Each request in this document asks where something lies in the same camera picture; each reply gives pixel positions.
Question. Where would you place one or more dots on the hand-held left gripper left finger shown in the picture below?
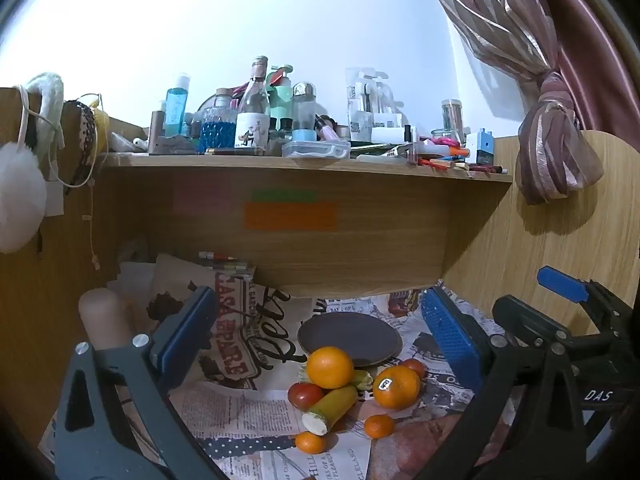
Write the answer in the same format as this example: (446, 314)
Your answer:
(187, 330)

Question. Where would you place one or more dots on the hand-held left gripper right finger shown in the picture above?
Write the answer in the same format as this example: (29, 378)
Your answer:
(450, 335)

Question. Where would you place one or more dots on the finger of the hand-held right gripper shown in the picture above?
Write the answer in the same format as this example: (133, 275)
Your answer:
(525, 320)
(560, 282)

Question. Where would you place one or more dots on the small red tomato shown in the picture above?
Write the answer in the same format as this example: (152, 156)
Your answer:
(414, 367)

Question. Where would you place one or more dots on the large orange with sticker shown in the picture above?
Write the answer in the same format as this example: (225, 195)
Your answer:
(400, 392)

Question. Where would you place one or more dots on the yellow corn cob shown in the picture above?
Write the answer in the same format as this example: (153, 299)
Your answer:
(362, 380)
(332, 407)

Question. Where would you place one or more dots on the dark brown plate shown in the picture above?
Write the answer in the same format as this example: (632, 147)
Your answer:
(350, 335)

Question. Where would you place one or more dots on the small mandarin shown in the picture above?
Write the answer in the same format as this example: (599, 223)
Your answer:
(310, 442)
(379, 426)

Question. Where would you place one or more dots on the plain large orange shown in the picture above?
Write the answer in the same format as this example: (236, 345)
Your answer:
(330, 367)

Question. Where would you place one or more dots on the large red tomato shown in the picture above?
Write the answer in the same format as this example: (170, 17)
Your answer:
(305, 395)

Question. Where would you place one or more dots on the printed paper with red lettering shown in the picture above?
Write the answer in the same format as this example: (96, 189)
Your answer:
(235, 340)

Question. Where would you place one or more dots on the beige cylinder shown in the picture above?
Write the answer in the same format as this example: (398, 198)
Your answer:
(102, 315)

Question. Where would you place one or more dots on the newspaper sheets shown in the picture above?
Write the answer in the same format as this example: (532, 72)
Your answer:
(240, 410)

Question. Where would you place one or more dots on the wooden shelf unit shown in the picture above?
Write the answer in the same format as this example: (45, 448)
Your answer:
(350, 255)

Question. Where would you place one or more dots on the pink sticky note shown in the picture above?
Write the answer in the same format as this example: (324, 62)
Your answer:
(202, 197)

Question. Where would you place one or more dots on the orange sticky note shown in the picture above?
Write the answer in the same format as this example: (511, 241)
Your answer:
(290, 217)

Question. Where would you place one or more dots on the blue and white box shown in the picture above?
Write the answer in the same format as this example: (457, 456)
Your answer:
(482, 149)

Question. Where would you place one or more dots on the green sticky note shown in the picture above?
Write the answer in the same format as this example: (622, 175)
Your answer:
(285, 196)

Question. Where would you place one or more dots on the pile of pens and pencils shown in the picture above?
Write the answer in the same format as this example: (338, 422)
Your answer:
(445, 162)

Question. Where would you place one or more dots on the pink striped curtain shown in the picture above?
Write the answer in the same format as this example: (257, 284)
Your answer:
(550, 110)

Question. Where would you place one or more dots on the glass jar of sticks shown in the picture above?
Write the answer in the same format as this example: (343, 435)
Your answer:
(452, 120)

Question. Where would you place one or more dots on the glass bottle with blue beads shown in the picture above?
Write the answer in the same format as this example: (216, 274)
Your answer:
(218, 132)

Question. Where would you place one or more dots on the wine bottle with white label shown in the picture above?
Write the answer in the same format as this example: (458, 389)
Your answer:
(252, 130)

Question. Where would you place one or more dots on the clear plastic box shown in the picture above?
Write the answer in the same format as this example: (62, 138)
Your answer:
(315, 150)

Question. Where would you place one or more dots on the clear bottle with blue liquid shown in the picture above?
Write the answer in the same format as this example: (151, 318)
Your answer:
(176, 105)

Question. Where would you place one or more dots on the beaded headband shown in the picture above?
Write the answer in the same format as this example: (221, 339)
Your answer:
(87, 125)

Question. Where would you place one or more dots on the pink nail polish bottle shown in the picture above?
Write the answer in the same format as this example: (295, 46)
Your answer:
(329, 132)

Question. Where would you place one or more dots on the white blister packages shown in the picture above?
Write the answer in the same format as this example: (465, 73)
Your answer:
(365, 110)

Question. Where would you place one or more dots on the light blue drinking bottle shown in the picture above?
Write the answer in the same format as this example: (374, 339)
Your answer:
(304, 115)

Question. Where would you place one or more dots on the green pump bottle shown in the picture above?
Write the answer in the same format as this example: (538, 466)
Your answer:
(282, 95)

